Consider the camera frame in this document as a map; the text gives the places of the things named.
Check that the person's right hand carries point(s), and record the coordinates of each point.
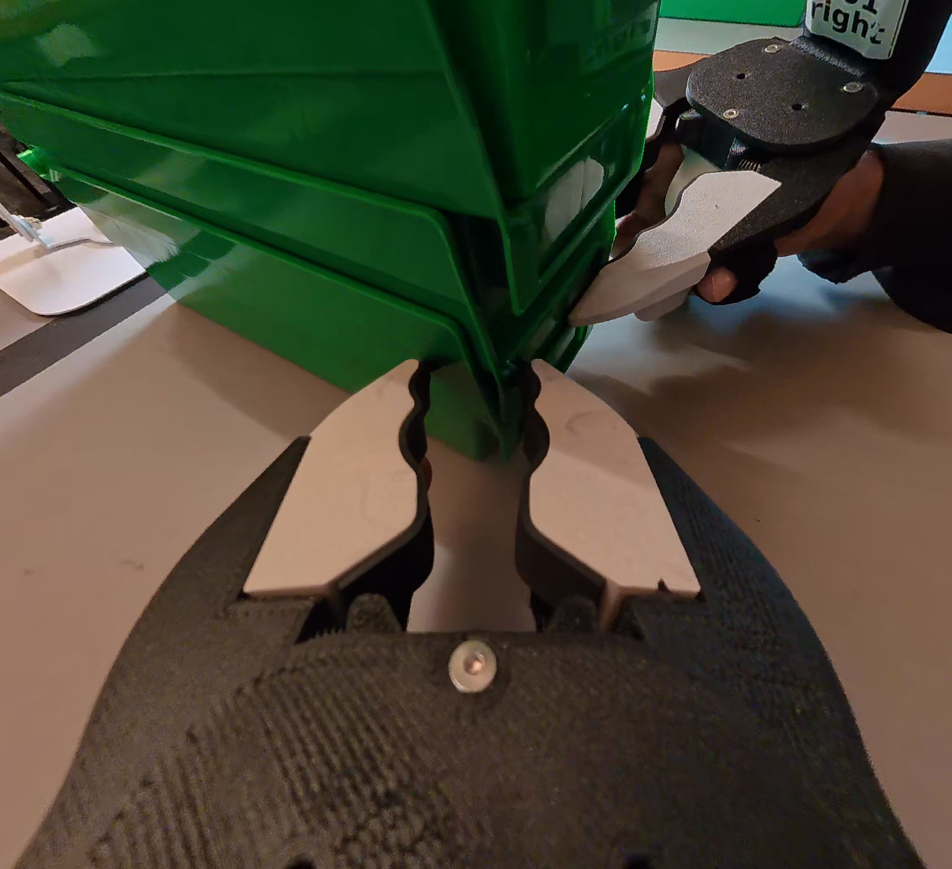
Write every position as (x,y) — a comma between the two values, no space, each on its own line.
(840,214)

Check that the grey desk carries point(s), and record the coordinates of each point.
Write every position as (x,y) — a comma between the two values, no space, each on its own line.
(744,438)

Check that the grey tape strip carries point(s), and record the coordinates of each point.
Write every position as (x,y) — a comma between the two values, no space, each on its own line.
(67,341)

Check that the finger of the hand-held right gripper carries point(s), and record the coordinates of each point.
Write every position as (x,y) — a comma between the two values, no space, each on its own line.
(654,122)
(669,252)

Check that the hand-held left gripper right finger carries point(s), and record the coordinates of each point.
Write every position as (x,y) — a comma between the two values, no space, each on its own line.
(602,504)

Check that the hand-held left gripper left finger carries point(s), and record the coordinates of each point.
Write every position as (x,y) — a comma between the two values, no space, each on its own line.
(349,504)

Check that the person's right forearm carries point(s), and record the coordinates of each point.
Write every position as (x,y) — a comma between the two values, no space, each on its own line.
(915,229)

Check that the green plastic storage bin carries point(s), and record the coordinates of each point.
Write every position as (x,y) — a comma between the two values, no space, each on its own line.
(335,326)
(223,6)
(223,192)

